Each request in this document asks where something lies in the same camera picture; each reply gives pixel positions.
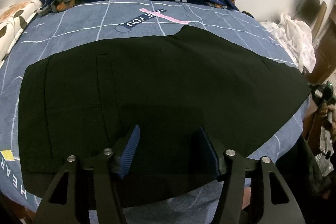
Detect brown wooden door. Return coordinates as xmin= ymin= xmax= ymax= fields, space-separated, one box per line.
xmin=307 ymin=6 xmax=336 ymax=84

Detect person right hand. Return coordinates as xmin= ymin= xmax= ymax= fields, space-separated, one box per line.
xmin=319 ymin=104 xmax=335 ymax=142

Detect dark wall monitor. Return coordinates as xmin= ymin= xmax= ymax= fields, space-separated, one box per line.
xmin=296 ymin=0 xmax=321 ymax=26

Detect white crumpled cloth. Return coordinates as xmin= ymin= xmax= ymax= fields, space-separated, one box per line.
xmin=260 ymin=12 xmax=316 ymax=73

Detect black pants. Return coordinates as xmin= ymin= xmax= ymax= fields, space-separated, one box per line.
xmin=18 ymin=26 xmax=310 ymax=207

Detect blue grid bed sheet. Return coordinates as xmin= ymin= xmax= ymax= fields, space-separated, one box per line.
xmin=1 ymin=1 xmax=309 ymax=223

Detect white floral pillow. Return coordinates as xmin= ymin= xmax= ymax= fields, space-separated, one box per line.
xmin=1 ymin=0 xmax=42 ymax=67

